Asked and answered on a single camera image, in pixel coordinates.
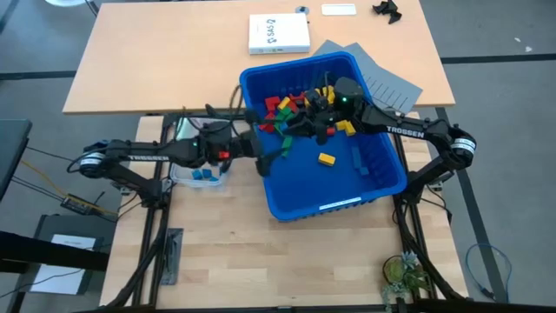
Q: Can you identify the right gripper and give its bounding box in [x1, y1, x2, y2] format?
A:
[281, 77, 366, 147]

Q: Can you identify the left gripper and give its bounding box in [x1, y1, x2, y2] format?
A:
[197, 108, 285, 177]

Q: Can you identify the large blue plastic bin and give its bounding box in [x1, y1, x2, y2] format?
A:
[238, 50, 408, 223]

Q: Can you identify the clear plastic block container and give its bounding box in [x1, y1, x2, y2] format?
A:
[169, 116, 225, 189]

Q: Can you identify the grey divider with long slots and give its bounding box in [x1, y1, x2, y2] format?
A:
[342, 42, 424, 115]

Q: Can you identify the white cardboard box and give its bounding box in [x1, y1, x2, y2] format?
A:
[248, 12, 312, 56]

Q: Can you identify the white flat rectangular pad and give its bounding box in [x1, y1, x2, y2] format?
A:
[321, 3, 358, 17]

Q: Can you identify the beige laminate desk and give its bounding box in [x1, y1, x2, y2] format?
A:
[62, 0, 456, 115]

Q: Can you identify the potted succulent plant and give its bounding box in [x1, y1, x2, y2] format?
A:
[381, 250, 435, 312]

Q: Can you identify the small electronics board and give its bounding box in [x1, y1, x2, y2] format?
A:
[59, 195, 95, 215]

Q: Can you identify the white paper sheet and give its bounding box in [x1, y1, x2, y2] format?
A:
[30, 234, 96, 296]

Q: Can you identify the black floor box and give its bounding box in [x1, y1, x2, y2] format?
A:
[28, 213, 105, 296]

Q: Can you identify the black metal bar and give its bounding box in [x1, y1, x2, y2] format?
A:
[0, 230, 109, 273]

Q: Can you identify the white round object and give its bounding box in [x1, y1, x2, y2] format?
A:
[44, 0, 88, 8]

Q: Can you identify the black side table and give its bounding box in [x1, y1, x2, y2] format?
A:
[0, 119, 34, 201]

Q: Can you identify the black plastic bracket part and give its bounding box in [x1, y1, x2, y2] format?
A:
[371, 0, 403, 25]

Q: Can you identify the black aluminium rig frame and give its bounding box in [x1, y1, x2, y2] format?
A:
[103, 110, 474, 313]

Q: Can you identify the blue coiled floor cable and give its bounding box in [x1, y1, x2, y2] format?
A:
[464, 243, 513, 301]

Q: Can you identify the yellow floor cable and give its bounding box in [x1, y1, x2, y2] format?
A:
[19, 159, 118, 215]

